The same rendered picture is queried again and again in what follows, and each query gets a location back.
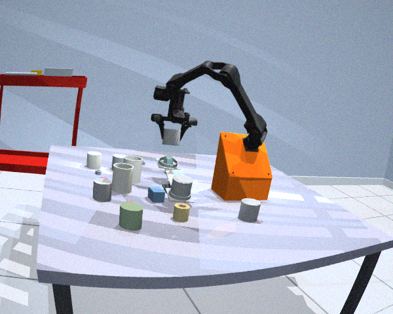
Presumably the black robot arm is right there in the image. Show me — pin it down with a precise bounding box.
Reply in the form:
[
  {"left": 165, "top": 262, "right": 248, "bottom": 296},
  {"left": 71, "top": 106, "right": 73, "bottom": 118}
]
[{"left": 153, "top": 60, "right": 268, "bottom": 152}]

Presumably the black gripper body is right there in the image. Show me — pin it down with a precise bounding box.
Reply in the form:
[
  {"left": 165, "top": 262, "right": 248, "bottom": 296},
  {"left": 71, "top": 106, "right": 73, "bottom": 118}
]
[{"left": 151, "top": 102, "right": 198, "bottom": 126}]

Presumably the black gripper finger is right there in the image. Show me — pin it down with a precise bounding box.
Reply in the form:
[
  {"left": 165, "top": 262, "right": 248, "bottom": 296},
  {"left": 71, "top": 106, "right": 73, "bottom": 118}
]
[
  {"left": 156, "top": 122, "right": 164, "bottom": 139},
  {"left": 180, "top": 124, "right": 191, "bottom": 140}
]

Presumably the blue block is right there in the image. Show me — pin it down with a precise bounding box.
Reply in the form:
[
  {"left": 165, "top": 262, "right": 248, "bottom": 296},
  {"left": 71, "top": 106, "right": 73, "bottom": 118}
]
[{"left": 147, "top": 186, "right": 165, "bottom": 203}]

